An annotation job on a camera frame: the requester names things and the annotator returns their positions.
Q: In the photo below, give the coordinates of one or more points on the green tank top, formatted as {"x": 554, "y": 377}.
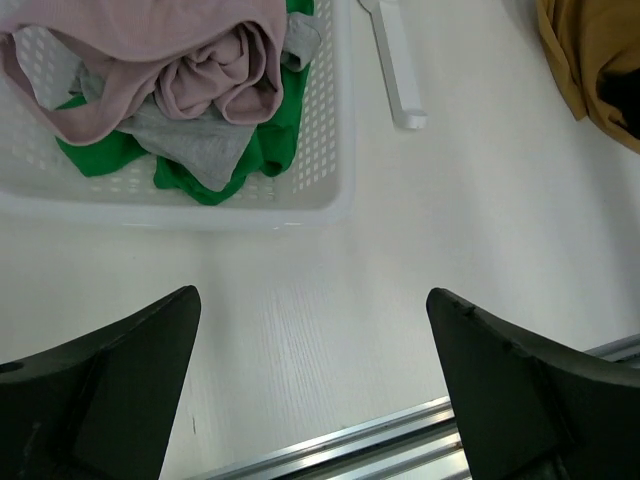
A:
{"x": 270, "y": 145}

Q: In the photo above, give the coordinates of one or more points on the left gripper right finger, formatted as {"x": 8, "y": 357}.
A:
{"x": 528, "y": 407}

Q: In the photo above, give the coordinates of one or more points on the grey tank top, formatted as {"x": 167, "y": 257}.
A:
{"x": 189, "y": 81}

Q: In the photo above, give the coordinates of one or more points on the white metal clothes rack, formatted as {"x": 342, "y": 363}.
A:
{"x": 397, "y": 65}

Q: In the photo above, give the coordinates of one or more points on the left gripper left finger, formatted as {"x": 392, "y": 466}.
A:
{"x": 101, "y": 406}

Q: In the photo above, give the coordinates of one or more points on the black tank top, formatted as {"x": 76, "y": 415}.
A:
{"x": 622, "y": 92}

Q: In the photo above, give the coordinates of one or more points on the white plastic basket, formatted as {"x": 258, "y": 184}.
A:
{"x": 38, "y": 181}

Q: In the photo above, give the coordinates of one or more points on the mustard brown tank top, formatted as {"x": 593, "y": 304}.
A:
{"x": 583, "y": 42}

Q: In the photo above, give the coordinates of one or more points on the pink mauve tank top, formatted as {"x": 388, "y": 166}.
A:
{"x": 186, "y": 55}

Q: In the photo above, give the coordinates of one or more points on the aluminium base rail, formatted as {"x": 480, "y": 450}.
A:
{"x": 423, "y": 439}

